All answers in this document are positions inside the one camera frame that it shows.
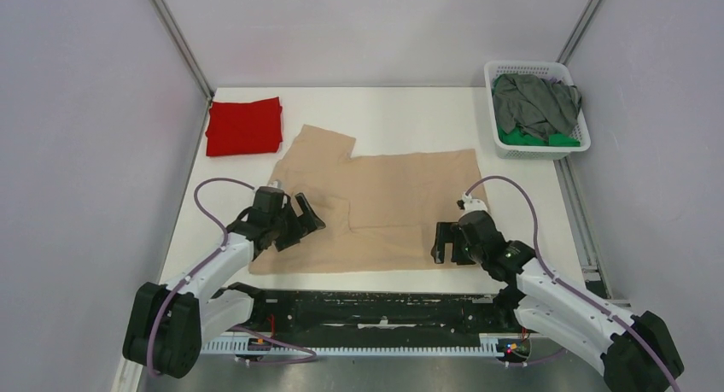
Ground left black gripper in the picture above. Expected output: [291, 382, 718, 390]
[269, 193, 324, 252]

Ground beige t shirt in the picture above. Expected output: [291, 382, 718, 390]
[248, 126, 481, 275]

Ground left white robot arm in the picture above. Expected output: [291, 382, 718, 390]
[122, 186, 325, 378]

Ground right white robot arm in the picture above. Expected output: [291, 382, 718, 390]
[431, 210, 685, 391]

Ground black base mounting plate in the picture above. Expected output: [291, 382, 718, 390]
[227, 284, 532, 348]

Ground green t shirt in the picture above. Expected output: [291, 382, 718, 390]
[496, 126, 581, 148]

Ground folded red t shirt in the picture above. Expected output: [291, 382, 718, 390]
[205, 97, 283, 157]

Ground grey t shirt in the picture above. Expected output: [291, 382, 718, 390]
[492, 73, 582, 139]

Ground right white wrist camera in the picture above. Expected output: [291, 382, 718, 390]
[456, 193, 488, 214]

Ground white slotted cable duct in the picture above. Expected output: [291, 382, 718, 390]
[201, 334, 504, 358]

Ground right aluminium table rail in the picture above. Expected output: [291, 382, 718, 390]
[554, 158, 610, 298]

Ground left aluminium frame post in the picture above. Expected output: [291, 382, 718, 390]
[149, 0, 214, 102]

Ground aluminium frame post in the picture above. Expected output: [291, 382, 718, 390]
[149, 0, 214, 102]
[557, 0, 604, 65]

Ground right aluminium frame post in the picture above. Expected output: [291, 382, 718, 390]
[557, 0, 604, 65]

